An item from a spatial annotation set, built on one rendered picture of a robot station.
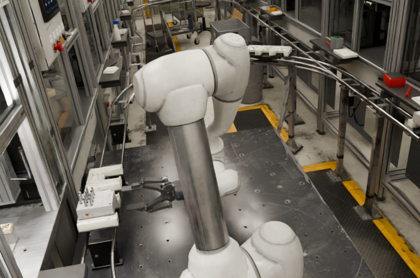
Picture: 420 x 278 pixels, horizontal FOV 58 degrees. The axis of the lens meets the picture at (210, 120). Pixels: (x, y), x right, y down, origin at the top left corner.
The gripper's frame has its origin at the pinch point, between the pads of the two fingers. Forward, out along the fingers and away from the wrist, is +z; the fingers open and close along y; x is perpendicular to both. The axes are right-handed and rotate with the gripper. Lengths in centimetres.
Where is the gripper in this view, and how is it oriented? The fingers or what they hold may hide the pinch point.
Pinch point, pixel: (131, 197)
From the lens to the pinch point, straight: 148.3
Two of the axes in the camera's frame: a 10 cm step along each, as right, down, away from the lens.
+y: -0.9, -8.9, -4.5
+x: 1.4, 4.4, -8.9
